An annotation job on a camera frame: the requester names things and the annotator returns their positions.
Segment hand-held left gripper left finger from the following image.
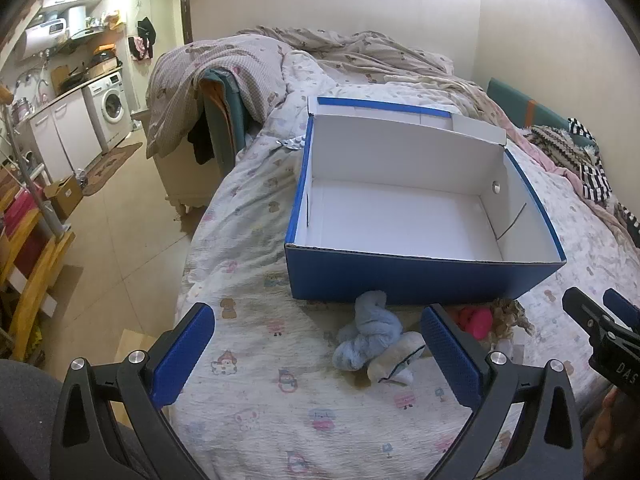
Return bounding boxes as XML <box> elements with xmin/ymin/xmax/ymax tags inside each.
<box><xmin>59</xmin><ymin>302</ymin><xmax>217</xmax><ymax>480</ymax></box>

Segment green bed footboard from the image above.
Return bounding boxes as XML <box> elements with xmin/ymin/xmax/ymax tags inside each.
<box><xmin>200</xmin><ymin>67</ymin><xmax>251</xmax><ymax>171</ymax></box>

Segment small cardboard box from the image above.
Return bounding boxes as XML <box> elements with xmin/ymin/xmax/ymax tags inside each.
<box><xmin>44</xmin><ymin>175</ymin><xmax>83</xmax><ymax>220</ymax></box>

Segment pink blanket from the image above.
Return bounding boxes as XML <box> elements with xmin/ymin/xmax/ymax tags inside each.
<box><xmin>505</xmin><ymin>125</ymin><xmax>621</xmax><ymax>221</ymax></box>

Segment black white striped clothes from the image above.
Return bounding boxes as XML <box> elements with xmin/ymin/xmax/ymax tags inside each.
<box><xmin>522</xmin><ymin>117</ymin><xmax>640</xmax><ymax>248</ymax></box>

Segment light blue fluffy sock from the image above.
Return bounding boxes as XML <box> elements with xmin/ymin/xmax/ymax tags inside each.
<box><xmin>332</xmin><ymin>290</ymin><xmax>403</xmax><ymax>373</ymax></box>

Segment green bed headboard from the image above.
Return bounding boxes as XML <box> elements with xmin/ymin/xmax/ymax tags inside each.
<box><xmin>487</xmin><ymin>77</ymin><xmax>571</xmax><ymax>131</ymax></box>

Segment person's grey trouser leg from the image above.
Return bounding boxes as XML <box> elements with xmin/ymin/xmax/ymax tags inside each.
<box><xmin>0</xmin><ymin>358</ymin><xmax>151</xmax><ymax>480</ymax></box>

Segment person's right hand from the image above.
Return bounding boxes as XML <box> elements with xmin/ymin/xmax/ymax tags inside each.
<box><xmin>584</xmin><ymin>389</ymin><xmax>640</xmax><ymax>467</ymax></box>

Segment grey checked quilt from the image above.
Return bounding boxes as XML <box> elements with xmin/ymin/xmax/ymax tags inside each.
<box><xmin>145</xmin><ymin>37</ymin><xmax>301</xmax><ymax>161</ymax></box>

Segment cream bed frame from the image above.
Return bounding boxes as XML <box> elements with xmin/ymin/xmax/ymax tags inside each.
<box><xmin>155</xmin><ymin>150</ymin><xmax>226</xmax><ymax>216</ymax></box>

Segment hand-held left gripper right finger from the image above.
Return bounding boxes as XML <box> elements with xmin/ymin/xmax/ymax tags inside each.
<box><xmin>421</xmin><ymin>303</ymin><xmax>586</xmax><ymax>480</ymax></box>

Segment brown doormat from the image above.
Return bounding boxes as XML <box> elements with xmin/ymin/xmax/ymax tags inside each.
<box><xmin>80</xmin><ymin>142</ymin><xmax>144</xmax><ymax>197</ymax></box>

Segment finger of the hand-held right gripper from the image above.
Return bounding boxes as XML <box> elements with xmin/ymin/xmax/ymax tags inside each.
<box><xmin>561</xmin><ymin>287</ymin><xmax>608</xmax><ymax>341</ymax></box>
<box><xmin>602</xmin><ymin>288</ymin><xmax>640</xmax><ymax>335</ymax></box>

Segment black hanging garment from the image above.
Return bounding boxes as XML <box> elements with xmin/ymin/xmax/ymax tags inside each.
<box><xmin>187</xmin><ymin>115</ymin><xmax>216</xmax><ymax>166</ymax></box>

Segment pink sock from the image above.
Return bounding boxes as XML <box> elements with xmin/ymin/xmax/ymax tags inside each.
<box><xmin>456</xmin><ymin>306</ymin><xmax>495</xmax><ymax>340</ymax></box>

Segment yellow wooden rack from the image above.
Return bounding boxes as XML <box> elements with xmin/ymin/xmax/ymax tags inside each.
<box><xmin>0</xmin><ymin>207</ymin><xmax>76</xmax><ymax>361</ymax></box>

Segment clothes hanging on wall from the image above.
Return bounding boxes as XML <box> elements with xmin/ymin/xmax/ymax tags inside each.
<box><xmin>127</xmin><ymin>16</ymin><xmax>157</xmax><ymax>61</ymax></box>

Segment beige printed quilt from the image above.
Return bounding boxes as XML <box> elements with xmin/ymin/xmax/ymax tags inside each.
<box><xmin>237</xmin><ymin>25</ymin><xmax>521</xmax><ymax>126</ymax></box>

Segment blue cardboard box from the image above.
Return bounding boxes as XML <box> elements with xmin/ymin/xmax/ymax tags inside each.
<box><xmin>284</xmin><ymin>96</ymin><xmax>568</xmax><ymax>306</ymax></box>

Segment white floor cabinet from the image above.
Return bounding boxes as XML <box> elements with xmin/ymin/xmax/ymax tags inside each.
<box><xmin>27</xmin><ymin>91</ymin><xmax>103</xmax><ymax>183</ymax></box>

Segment white water heater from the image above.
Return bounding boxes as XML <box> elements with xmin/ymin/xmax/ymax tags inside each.
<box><xmin>20</xmin><ymin>17</ymin><xmax>71</xmax><ymax>63</ymax></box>

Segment beige knitted sock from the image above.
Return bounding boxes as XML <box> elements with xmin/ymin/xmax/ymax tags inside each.
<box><xmin>487</xmin><ymin>297</ymin><xmax>536</xmax><ymax>356</ymax></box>

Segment white fluffy sock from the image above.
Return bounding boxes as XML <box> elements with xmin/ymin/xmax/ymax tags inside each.
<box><xmin>366</xmin><ymin>331</ymin><xmax>427</xmax><ymax>386</ymax></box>

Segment dark wooden door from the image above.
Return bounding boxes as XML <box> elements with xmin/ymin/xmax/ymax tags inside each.
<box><xmin>179</xmin><ymin>0</ymin><xmax>194</xmax><ymax>45</ymax></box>

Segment white washing machine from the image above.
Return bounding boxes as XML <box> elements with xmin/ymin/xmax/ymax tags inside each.
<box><xmin>82</xmin><ymin>71</ymin><xmax>135</xmax><ymax>153</ymax></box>

